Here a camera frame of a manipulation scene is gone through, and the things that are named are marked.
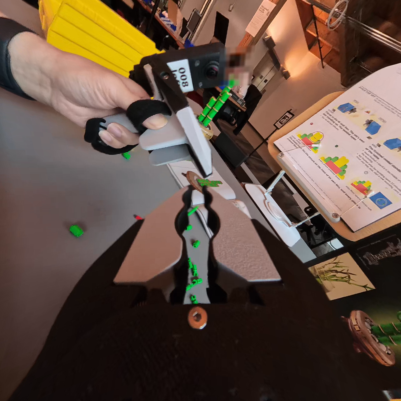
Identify person's left hand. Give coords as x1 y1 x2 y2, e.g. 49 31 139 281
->
8 31 169 149

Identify white document stand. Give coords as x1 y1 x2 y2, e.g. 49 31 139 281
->
244 142 342 248

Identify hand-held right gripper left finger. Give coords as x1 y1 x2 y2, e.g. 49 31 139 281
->
113 185 192 304

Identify white paper notice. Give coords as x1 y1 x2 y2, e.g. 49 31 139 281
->
245 0 277 36

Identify black framed wall sign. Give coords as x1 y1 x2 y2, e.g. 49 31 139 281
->
273 110 295 129

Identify lego instruction booklet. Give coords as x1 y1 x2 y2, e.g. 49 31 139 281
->
168 161 251 239

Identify black lego set box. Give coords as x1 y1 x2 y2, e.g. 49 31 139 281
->
307 226 401 401

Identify lego bamboo pot model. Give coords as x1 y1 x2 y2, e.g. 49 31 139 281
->
197 85 235 139

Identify yellow plastic bin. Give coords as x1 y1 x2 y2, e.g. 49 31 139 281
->
38 0 165 78

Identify printed task sheet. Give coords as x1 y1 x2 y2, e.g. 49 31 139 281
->
273 64 401 233

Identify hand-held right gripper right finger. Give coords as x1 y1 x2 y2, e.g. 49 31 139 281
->
202 185 281 304

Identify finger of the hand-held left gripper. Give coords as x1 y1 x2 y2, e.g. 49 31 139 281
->
175 106 213 178

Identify pile of green lego clips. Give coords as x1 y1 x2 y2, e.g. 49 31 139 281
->
185 205 204 304

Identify wooden board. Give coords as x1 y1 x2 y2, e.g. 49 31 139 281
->
267 63 401 242

